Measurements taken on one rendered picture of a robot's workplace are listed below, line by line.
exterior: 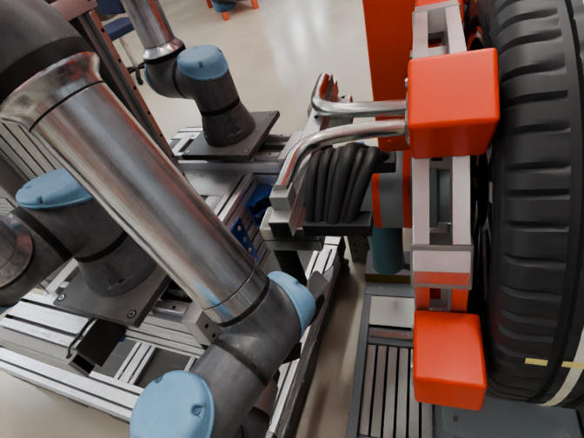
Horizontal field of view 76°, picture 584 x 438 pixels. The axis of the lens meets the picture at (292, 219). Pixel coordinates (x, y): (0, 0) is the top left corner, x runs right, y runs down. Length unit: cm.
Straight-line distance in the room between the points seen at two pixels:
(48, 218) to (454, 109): 60
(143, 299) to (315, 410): 84
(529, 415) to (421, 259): 79
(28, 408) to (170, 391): 168
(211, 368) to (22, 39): 31
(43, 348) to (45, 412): 101
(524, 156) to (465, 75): 9
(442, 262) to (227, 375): 26
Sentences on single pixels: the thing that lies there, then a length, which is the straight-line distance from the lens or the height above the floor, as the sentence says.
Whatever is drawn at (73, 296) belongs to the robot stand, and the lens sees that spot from 88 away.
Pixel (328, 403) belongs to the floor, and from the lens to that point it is 142.
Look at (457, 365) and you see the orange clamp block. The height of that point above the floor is 88.
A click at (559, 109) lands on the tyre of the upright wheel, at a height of 111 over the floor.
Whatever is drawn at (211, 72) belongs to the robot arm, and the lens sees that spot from 100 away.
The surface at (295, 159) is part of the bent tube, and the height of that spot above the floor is 101.
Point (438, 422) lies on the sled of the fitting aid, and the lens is 123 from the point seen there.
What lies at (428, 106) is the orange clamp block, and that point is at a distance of 37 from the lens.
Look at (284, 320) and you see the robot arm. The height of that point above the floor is 98.
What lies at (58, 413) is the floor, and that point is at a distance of 193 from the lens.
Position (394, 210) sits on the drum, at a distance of 66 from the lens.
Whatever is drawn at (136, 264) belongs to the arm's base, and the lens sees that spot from 77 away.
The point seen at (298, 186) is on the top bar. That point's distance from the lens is 56.
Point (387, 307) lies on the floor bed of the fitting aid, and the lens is 147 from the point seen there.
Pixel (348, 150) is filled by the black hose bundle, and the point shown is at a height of 105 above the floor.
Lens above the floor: 132
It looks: 42 degrees down
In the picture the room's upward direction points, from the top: 19 degrees counter-clockwise
